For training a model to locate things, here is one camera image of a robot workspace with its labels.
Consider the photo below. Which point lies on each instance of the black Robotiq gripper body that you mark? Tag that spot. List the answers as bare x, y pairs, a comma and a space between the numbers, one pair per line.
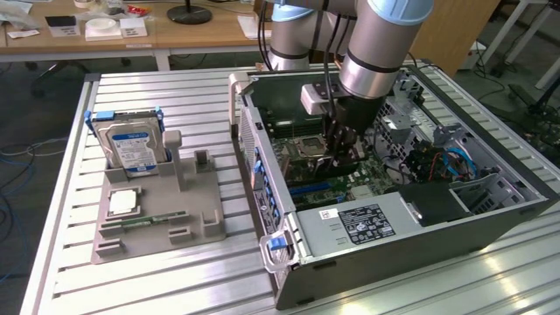
359, 111

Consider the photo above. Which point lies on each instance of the green graphics card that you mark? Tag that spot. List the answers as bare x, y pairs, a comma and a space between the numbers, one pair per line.
306, 165

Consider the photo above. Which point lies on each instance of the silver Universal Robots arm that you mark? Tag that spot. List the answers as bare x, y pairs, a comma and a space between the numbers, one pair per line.
377, 42

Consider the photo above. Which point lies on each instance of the CPU socket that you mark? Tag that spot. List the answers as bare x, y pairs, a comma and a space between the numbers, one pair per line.
311, 146

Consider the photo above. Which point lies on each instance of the green motherboard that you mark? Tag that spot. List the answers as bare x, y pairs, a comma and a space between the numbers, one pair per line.
346, 185

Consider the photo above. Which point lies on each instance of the perforated metal drive cage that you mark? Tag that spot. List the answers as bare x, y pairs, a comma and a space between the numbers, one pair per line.
403, 131

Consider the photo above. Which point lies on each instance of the small silver chipset heatsink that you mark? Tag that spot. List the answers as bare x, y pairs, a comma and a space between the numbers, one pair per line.
363, 193

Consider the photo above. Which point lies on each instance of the blue expansion slot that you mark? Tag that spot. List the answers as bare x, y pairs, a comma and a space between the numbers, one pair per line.
309, 188

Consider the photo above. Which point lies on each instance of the black fan shroud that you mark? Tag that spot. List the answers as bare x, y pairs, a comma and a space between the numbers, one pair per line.
434, 203

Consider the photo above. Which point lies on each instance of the grey power supply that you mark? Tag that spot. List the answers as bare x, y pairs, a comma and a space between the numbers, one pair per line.
325, 236

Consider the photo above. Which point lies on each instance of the wooden cabinet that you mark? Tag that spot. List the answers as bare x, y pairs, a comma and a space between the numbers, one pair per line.
459, 33

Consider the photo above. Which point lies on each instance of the blue case latch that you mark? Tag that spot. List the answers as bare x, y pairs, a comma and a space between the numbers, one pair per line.
275, 244

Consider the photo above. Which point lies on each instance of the grey metal disk bay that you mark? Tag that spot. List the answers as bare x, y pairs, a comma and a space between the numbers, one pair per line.
490, 193

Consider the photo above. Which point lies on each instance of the white paper stack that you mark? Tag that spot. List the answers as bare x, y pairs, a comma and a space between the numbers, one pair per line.
250, 28

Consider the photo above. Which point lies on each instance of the open black PC case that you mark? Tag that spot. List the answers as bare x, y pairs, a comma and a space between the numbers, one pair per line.
394, 262

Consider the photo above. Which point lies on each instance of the brown cardboard box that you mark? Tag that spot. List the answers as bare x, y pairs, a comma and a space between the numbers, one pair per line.
258, 6

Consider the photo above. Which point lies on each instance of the black floor stand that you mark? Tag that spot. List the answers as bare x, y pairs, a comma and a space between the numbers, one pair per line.
538, 108

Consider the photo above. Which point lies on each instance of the wooden desk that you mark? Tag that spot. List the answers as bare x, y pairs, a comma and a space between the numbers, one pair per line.
197, 36

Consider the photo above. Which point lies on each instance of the hard disk with blue label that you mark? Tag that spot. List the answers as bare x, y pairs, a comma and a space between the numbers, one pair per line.
131, 154

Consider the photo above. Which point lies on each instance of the black round lamp base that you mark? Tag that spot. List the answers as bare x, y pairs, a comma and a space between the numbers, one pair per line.
189, 14

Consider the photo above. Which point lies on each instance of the grey parts rack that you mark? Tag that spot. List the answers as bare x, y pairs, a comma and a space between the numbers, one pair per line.
162, 243

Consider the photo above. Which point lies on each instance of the green RAM stick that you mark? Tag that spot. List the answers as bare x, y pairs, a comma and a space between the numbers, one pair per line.
141, 223

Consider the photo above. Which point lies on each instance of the silver CPU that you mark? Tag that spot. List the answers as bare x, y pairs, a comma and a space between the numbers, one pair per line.
123, 202

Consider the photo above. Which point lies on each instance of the plain white box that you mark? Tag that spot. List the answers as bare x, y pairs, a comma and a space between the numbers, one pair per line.
134, 28

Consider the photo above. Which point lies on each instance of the red packet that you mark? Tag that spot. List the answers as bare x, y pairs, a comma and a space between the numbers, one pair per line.
138, 10

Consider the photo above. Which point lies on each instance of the white round container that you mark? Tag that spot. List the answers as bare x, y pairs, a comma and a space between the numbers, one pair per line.
103, 29

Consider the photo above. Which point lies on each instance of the dark grey small object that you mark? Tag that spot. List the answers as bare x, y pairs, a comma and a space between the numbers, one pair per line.
115, 11

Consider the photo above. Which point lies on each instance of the beige tape roll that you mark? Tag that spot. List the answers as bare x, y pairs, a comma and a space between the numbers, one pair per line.
83, 3

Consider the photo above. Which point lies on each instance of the white box with black lid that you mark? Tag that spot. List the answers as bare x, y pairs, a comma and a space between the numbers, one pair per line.
62, 26

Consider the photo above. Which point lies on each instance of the white paper card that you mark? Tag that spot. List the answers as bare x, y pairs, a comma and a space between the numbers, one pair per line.
23, 33

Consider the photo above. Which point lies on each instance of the clear plastic bag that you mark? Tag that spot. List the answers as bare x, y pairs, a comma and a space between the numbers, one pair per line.
18, 13

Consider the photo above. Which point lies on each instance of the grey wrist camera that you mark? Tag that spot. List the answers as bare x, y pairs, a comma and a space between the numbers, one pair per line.
313, 98

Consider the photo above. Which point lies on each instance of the white table frame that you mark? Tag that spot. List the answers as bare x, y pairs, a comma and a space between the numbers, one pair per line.
527, 34

